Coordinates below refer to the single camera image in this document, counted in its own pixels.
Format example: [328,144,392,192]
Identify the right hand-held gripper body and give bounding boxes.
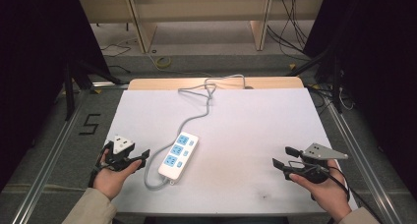
[283,142,349,185]

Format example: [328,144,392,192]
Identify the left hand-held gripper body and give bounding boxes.
[97,135,143,173]

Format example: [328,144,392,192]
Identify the person's left hand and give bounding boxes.
[92,147,144,201]

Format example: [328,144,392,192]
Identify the person's right hand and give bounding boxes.
[289,159,354,223]

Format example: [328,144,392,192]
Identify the white power strip blue sockets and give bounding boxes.
[157,131,200,186]

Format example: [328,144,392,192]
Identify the light wooden table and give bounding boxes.
[127,76,305,91]

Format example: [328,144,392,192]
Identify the black metal stand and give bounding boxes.
[62,60,123,122]
[287,48,344,115]

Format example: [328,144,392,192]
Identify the yellow tape roll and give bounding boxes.
[154,55,173,70]

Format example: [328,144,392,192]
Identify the black curtain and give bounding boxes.
[302,0,417,200]
[0,0,112,193]

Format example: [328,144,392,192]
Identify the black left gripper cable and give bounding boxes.
[88,150,105,189]

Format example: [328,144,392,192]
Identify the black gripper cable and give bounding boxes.
[88,150,105,189]
[323,166,387,224]

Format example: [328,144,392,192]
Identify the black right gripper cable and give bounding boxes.
[323,166,387,224]

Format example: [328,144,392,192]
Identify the aluminium floor rail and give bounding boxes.
[10,82,130,224]
[326,97,403,224]

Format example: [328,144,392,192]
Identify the white thin cable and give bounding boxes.
[338,85,356,111]

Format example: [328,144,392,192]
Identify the grey power strip cable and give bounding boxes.
[143,74,247,191]

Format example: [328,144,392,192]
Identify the thin black floor cable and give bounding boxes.
[99,42,133,59]

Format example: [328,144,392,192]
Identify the bundle of black cables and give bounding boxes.
[266,0,311,61]

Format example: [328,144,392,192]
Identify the wooden shelf frame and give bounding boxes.
[78,0,327,55]

